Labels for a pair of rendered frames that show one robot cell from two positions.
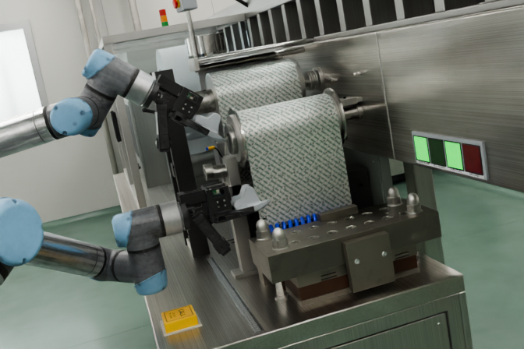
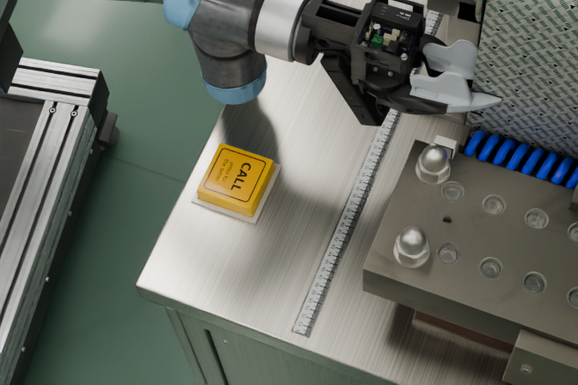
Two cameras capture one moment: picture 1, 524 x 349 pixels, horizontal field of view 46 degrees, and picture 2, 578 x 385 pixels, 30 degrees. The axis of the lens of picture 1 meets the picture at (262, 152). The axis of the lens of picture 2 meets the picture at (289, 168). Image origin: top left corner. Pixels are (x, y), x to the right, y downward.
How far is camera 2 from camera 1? 1.08 m
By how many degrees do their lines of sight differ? 61
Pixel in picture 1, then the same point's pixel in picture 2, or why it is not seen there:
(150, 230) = (228, 40)
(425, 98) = not seen: outside the picture
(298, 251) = (425, 292)
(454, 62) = not seen: outside the picture
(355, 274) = (517, 373)
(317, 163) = not seen: outside the picture
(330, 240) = (497, 315)
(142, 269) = (207, 72)
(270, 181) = (518, 77)
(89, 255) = not seen: outside the picture
